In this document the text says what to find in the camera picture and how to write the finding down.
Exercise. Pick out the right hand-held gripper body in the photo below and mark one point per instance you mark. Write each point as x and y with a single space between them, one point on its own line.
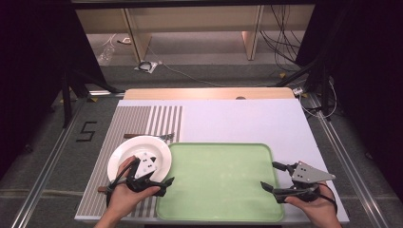
309 173

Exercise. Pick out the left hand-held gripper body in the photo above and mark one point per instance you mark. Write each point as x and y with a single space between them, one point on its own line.
146 165

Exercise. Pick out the white plate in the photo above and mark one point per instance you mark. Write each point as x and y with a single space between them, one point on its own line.
139 148

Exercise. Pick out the person's right hand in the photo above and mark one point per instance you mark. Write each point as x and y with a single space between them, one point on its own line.
320 210

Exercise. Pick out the person's left hand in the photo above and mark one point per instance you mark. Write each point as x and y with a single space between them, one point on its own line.
125 199

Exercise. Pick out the grey striped placemat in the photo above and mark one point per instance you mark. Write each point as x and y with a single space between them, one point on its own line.
133 122

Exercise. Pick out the green tray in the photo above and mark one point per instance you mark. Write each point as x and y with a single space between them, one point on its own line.
218 180

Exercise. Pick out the white table board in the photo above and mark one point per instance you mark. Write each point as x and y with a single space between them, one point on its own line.
247 123

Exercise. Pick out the white power adapter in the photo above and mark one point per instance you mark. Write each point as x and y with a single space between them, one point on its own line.
297 91

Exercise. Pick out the black metal stand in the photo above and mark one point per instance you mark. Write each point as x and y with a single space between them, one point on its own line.
67 101
323 91

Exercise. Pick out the yellow tape mark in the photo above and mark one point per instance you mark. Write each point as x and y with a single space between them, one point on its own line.
94 99

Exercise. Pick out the wooden table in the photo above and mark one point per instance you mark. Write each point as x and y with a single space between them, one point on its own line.
206 93

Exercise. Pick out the black curtain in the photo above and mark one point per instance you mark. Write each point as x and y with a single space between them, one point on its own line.
370 79
31 79

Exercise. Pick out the wooden desk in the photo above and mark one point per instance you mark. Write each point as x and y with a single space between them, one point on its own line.
190 19

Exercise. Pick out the aluminium floor rail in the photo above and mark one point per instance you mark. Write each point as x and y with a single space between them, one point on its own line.
348 167
44 171

